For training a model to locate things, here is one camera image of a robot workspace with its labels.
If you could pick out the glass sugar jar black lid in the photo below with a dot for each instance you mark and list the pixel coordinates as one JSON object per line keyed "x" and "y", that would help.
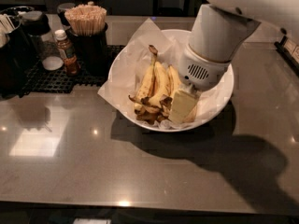
{"x": 36, "y": 25}

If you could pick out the dark lidded jar behind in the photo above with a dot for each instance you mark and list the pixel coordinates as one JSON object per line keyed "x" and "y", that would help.
{"x": 61, "y": 9}

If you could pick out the black container at left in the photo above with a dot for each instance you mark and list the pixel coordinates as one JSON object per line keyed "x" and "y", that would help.
{"x": 17, "y": 55}

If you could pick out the small brown sauce bottle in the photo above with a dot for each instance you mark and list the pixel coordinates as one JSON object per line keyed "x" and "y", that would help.
{"x": 67, "y": 53}

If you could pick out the white bowl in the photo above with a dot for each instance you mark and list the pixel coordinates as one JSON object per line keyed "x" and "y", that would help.
{"x": 124, "y": 66}

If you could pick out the bundle of wooden stir sticks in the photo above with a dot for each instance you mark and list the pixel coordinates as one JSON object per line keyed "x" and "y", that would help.
{"x": 86, "y": 19}

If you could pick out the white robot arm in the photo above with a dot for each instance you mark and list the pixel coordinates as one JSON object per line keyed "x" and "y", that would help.
{"x": 219, "y": 29}

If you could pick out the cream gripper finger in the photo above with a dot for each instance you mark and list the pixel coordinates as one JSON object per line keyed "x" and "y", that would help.
{"x": 184, "y": 101}

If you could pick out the black grid mat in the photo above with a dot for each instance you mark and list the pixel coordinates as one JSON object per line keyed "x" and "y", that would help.
{"x": 40, "y": 80}

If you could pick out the white parchment paper liner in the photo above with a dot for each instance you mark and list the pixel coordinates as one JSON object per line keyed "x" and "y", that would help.
{"x": 130, "y": 66}

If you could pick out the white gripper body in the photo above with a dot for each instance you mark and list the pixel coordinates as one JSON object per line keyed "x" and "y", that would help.
{"x": 202, "y": 71}

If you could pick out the black cup holding sticks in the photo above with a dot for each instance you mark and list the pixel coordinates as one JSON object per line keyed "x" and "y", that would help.
{"x": 92, "y": 50}

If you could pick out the black tray at right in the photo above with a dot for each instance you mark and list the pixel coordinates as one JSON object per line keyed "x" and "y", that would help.
{"x": 289, "y": 51}

